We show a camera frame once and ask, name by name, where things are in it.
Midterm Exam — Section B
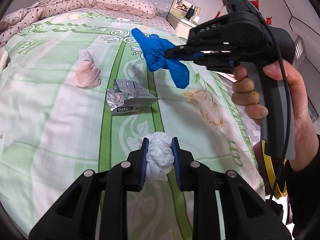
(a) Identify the green floral bed quilt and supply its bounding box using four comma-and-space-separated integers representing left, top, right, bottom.
1, 12, 265, 235

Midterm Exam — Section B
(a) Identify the black thermos bottle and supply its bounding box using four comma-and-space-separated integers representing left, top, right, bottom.
185, 4, 195, 20

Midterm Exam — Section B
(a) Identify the blue rubber glove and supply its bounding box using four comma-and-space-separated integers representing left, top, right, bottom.
131, 28, 190, 89

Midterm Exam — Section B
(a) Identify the yellow rimmed trash bin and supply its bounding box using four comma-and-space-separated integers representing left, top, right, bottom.
260, 140, 287, 199

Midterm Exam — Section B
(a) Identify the white tissue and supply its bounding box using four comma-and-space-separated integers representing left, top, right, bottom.
139, 132, 175, 183

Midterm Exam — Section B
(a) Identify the pink tissue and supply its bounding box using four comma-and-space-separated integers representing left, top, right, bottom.
74, 49, 101, 88

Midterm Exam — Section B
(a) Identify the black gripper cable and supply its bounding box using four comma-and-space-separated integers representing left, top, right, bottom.
263, 22, 292, 207

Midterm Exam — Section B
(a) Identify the cream bedside cabinet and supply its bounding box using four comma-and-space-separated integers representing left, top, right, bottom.
167, 0, 201, 39

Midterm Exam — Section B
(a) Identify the pink polka dot blanket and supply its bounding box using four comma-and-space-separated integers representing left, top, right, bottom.
1, 0, 94, 47

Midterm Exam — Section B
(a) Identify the silver foil snack bag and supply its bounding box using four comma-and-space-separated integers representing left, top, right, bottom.
106, 79, 158, 115

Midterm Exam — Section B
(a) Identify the pink polka dot pillow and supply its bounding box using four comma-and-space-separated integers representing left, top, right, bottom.
93, 0, 159, 19

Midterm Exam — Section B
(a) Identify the person right hand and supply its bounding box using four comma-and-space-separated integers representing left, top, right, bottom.
231, 60, 320, 172

